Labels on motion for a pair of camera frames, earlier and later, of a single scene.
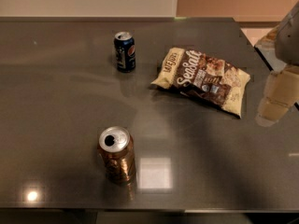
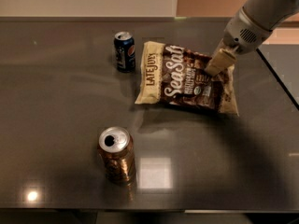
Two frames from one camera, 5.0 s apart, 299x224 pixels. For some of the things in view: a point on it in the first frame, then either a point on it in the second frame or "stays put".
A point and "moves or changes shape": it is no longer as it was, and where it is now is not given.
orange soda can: [116, 149] stays put
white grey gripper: [288, 42] → [242, 37]
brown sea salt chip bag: [208, 79] moves or changes shape
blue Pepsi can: [125, 51] stays put
